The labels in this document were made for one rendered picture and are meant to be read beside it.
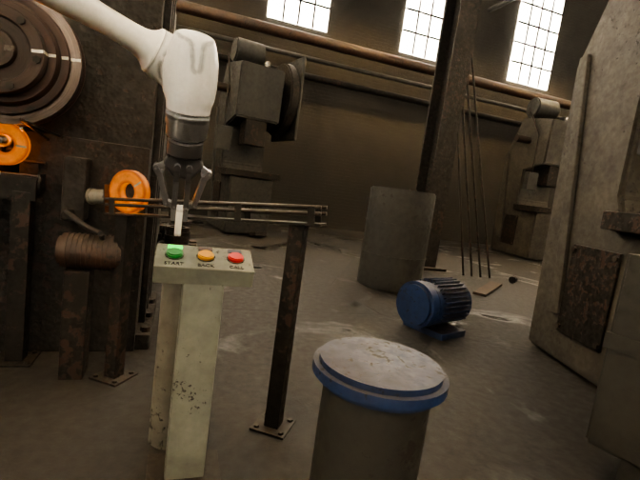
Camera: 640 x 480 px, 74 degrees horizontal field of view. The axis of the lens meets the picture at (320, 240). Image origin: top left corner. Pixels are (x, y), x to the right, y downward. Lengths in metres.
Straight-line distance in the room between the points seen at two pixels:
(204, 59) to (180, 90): 0.07
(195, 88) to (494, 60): 9.72
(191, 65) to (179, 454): 0.95
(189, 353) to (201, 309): 0.12
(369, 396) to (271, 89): 5.43
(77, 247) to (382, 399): 1.19
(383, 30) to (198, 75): 8.32
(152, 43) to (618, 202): 2.21
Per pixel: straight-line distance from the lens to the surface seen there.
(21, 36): 1.83
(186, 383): 1.19
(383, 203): 3.64
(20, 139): 1.90
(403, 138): 9.03
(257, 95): 6.00
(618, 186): 2.59
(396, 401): 0.92
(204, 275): 1.08
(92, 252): 1.68
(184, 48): 0.91
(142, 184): 1.61
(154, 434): 1.44
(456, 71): 5.40
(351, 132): 8.55
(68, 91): 1.85
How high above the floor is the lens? 0.82
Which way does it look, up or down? 7 degrees down
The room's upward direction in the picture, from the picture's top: 8 degrees clockwise
